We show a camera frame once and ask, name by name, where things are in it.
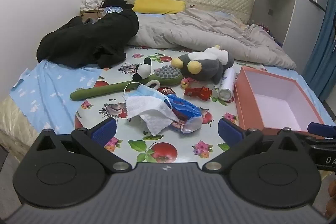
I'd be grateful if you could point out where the colourful cloth pile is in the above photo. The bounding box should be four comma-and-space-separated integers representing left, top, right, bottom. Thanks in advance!
259, 24, 282, 46

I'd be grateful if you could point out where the cardboard bedside box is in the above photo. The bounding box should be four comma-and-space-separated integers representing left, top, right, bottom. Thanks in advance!
80, 9, 105, 24

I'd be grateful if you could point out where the panda plush toy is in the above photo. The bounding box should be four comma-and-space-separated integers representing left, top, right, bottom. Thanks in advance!
132, 57, 154, 81

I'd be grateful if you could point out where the red snack packet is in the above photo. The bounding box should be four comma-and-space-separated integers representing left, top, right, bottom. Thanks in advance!
184, 86, 213, 102

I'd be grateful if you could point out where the blue face mask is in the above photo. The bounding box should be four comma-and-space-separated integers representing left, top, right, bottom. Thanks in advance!
123, 82, 174, 109

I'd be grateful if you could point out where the white fluffy hair tie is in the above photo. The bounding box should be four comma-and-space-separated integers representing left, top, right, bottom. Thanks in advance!
144, 80, 161, 89

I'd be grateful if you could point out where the orange cardboard box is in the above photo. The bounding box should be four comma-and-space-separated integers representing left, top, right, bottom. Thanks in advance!
234, 66, 328, 139

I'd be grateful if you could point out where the plastic covered mattress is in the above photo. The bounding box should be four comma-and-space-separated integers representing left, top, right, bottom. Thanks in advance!
0, 97, 40, 164

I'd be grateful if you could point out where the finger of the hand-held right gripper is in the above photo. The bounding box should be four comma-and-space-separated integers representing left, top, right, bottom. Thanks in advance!
308, 122, 336, 139

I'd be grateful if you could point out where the grey penguin plush toy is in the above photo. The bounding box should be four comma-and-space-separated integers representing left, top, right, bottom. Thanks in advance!
171, 45, 235, 84

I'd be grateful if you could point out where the blue plastic packet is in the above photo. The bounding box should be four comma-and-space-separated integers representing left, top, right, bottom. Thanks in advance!
165, 94, 203, 134

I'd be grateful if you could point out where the light blue bedsheet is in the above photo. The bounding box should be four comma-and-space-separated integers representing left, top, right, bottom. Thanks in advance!
9, 11, 336, 135

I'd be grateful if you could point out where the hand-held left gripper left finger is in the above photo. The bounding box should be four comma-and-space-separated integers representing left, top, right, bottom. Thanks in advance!
34, 117, 133, 172

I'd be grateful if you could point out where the white paper tissue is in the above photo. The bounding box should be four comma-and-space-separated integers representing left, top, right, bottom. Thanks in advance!
125, 95, 178, 136

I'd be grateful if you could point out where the grey duvet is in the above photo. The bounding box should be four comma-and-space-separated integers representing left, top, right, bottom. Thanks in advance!
129, 8, 297, 69

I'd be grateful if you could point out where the white crumpled cloth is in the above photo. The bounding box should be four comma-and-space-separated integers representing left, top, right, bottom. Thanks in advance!
80, 0, 107, 11

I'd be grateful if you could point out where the green massage hammer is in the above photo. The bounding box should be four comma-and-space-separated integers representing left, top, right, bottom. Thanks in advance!
70, 65, 183, 102

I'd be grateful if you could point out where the person's right hand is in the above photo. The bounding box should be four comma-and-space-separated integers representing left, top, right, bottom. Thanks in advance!
325, 179, 336, 220

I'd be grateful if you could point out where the black clothes pile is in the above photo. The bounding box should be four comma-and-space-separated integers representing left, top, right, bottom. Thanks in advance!
36, 0, 139, 69

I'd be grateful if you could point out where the white spray can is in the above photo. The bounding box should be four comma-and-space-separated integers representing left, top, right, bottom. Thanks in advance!
218, 67, 235, 102

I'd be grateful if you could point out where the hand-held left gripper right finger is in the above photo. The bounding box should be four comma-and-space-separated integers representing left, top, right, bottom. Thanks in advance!
205, 118, 302, 172

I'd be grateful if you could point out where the blue curtain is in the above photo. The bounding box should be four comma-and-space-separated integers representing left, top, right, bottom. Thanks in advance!
303, 7, 336, 109

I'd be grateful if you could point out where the yellow pillow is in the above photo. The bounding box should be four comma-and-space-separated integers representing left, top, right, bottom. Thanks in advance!
133, 0, 187, 15

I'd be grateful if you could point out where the blue crumpled plastic bag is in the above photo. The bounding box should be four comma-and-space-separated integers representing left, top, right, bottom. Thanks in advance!
101, 6, 125, 16

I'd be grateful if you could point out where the floral plastic tablecloth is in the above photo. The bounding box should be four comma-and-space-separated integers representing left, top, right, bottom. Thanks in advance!
75, 46, 265, 164

